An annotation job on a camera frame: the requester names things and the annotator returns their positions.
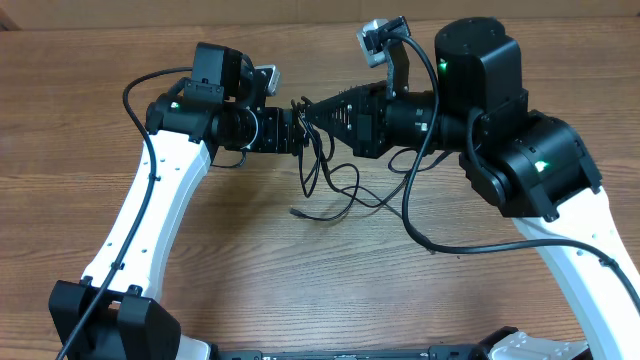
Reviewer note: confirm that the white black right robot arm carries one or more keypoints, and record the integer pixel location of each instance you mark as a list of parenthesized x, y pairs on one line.
[(534, 168)]

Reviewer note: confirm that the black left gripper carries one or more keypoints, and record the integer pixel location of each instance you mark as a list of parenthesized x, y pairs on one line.
[(279, 133)]

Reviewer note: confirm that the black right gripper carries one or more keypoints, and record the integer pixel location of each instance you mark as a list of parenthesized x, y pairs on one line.
[(369, 138)]

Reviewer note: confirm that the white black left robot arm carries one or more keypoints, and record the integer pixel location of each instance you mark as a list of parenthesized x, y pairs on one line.
[(114, 310)]

